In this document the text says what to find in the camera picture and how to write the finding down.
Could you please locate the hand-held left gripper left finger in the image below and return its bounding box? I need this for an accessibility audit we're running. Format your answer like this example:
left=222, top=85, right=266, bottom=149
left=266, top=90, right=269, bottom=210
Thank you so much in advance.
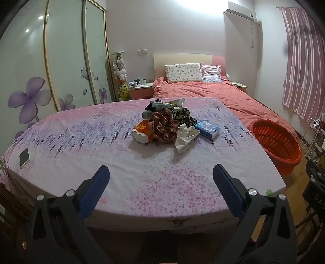
left=28, top=165, right=112, bottom=264

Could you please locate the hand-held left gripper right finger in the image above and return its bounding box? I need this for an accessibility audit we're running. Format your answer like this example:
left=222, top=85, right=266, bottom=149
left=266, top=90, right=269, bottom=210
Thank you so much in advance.
left=213, top=164, right=297, bottom=264

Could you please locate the orange plastic basket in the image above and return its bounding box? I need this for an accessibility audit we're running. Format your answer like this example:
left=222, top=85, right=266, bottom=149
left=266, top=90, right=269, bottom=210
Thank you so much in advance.
left=247, top=119, right=302, bottom=175

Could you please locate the floral pink tablecloth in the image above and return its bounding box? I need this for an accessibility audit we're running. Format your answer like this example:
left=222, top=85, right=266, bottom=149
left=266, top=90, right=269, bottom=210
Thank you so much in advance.
left=4, top=98, right=286, bottom=231

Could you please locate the blue tissue pack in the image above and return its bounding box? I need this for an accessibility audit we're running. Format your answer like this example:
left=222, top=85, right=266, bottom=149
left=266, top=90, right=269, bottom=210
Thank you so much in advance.
left=195, top=120, right=221, bottom=141

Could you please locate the white crumpled cloth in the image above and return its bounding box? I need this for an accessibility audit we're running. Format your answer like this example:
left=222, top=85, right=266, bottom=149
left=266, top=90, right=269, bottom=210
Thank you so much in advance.
left=174, top=123, right=201, bottom=153

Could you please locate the orange white sock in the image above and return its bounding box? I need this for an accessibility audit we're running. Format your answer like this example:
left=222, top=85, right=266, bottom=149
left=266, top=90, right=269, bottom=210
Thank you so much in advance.
left=132, top=120, right=155, bottom=144

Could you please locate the white smartphone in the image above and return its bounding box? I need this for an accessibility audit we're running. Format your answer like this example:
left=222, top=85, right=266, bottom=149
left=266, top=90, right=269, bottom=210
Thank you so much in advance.
left=19, top=148, right=30, bottom=169

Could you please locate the black floral cloth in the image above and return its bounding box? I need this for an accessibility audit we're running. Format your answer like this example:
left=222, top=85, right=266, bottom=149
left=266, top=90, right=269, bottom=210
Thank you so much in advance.
left=173, top=107, right=198, bottom=127

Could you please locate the brown plaid cloth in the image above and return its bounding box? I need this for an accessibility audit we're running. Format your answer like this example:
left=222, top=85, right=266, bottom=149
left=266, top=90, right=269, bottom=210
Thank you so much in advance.
left=148, top=108, right=181, bottom=143

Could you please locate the coral duvet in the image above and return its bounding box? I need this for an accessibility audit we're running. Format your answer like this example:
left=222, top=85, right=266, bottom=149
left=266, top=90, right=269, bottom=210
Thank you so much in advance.
left=152, top=76, right=297, bottom=137

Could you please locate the yellow green snack packet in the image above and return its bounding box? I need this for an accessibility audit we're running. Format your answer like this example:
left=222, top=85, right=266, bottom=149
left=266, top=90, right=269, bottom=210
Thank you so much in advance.
left=162, top=98, right=186, bottom=108

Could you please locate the green plush toy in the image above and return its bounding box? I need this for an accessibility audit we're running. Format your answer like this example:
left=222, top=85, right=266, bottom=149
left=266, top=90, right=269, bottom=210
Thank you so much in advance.
left=118, top=82, right=130, bottom=101

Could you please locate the pink nightstand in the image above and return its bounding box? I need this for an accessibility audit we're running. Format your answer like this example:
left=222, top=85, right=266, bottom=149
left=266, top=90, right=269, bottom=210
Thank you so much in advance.
left=231, top=81, right=248, bottom=93
left=129, top=84, right=154, bottom=101

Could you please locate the striped pink pillow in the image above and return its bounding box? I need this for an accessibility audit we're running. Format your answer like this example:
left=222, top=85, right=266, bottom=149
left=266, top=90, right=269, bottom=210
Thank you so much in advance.
left=200, top=63, right=223, bottom=83

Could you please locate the plush toy tower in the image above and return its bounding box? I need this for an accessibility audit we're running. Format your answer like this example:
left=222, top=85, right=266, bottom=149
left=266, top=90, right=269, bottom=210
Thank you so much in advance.
left=112, top=51, right=129, bottom=85

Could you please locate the floral white pillow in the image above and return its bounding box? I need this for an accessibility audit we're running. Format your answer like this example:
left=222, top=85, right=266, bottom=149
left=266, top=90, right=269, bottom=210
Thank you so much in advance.
left=165, top=63, right=203, bottom=84

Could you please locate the striped pink curtain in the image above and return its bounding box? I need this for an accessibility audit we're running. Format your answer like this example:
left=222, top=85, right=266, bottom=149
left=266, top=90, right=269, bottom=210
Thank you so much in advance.
left=275, top=6, right=325, bottom=125

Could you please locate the flower print wardrobe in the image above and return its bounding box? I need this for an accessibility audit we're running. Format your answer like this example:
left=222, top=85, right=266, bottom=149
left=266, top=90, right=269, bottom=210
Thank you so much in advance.
left=0, top=0, right=115, bottom=143

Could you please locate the cream pink headboard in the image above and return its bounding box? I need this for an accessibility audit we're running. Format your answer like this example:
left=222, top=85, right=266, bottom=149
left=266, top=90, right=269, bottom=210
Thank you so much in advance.
left=153, top=53, right=226, bottom=82

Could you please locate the white air conditioner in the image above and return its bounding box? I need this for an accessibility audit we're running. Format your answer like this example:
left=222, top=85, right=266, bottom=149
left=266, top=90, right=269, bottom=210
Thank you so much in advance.
left=226, top=1, right=255, bottom=21

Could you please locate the white wire rack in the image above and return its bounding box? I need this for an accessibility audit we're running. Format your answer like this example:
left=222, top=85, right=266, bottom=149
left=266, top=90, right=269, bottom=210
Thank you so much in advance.
left=301, top=117, right=325, bottom=163

